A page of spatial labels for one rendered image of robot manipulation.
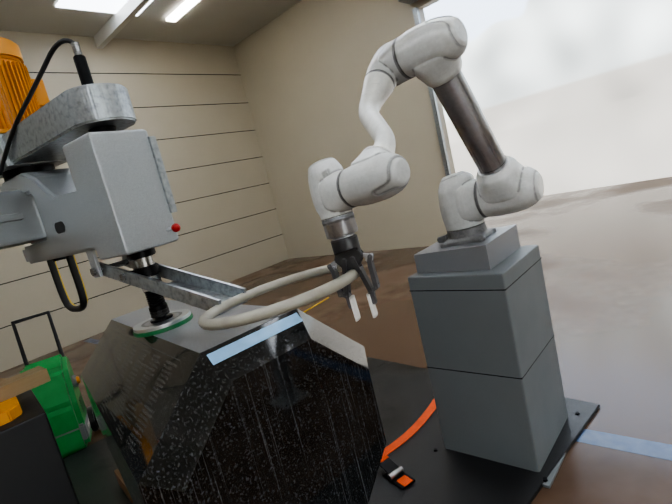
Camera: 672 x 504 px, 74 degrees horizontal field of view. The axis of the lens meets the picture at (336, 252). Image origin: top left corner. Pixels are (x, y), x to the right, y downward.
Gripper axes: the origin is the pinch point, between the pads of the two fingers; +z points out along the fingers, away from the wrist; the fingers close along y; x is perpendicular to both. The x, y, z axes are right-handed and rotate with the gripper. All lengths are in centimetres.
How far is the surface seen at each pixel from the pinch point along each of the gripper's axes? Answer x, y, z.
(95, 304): -328, 494, 4
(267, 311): 23.7, 15.0, -9.4
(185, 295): -3, 60, -15
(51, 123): -6, 94, -84
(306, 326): -12.9, 25.7, 5.8
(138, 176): -14, 72, -59
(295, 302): 20.5, 8.8, -9.4
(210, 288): -14, 58, -14
